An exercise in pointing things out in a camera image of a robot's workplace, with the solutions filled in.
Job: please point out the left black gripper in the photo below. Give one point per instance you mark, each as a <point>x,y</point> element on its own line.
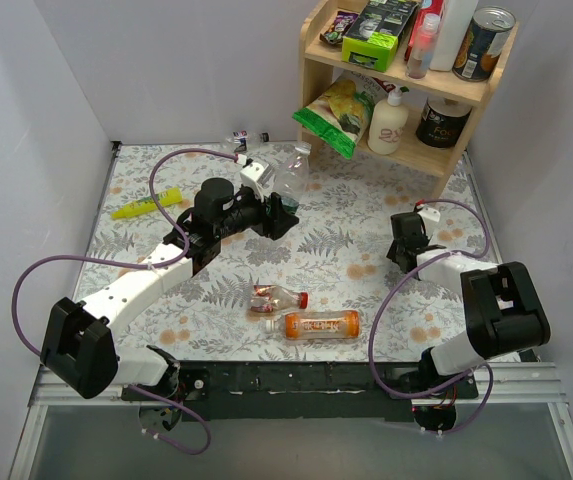
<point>274,218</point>

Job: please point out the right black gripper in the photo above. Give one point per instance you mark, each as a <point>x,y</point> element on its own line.
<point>401,245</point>

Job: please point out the clear green-label water bottle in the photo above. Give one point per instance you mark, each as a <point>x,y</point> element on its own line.
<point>291,178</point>

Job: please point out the small black-cap clear bottle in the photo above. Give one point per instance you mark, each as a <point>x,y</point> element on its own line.
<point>243,141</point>

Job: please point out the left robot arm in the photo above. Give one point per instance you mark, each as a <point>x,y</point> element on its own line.
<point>79,344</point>

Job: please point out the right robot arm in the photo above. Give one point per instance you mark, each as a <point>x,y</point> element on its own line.
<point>502,310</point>

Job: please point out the red-cap clear bottle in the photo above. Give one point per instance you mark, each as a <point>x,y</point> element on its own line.
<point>273,298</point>

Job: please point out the orange drink bottle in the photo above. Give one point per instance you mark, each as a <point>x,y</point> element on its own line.
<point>328,325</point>

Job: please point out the white pump lotion bottle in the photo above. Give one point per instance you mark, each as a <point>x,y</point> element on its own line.
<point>389,118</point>

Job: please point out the pink spray bottle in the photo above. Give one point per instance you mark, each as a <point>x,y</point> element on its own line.
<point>423,47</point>

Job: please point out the white tall bottle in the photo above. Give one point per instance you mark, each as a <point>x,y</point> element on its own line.
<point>455,20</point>

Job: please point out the floral table mat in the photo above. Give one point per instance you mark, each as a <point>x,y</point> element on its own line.
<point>337,254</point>

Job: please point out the yellow green tube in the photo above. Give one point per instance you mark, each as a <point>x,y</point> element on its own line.
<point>146,205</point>

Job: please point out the black canister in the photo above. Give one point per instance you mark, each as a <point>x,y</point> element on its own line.
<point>442,122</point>

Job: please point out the green chips bag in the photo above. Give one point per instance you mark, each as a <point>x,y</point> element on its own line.
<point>337,118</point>

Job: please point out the cassava chips bag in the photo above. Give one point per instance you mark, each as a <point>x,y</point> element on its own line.
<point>354,83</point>

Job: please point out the green black box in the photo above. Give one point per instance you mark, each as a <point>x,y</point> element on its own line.
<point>373,40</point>

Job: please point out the dark snack packet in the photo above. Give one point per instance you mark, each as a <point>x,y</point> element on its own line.
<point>334,34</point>

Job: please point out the tin food can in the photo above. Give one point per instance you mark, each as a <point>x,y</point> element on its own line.
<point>483,43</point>

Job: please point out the red white carton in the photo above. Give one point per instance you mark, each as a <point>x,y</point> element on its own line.
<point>426,7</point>

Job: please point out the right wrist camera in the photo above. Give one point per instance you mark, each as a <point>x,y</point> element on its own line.
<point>427,212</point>

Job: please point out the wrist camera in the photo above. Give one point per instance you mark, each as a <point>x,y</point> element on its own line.
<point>256,176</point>
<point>427,212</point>

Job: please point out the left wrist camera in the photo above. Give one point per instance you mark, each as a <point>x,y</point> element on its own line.
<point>256,176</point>

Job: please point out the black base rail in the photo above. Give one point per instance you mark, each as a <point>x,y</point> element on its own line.
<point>283,390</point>

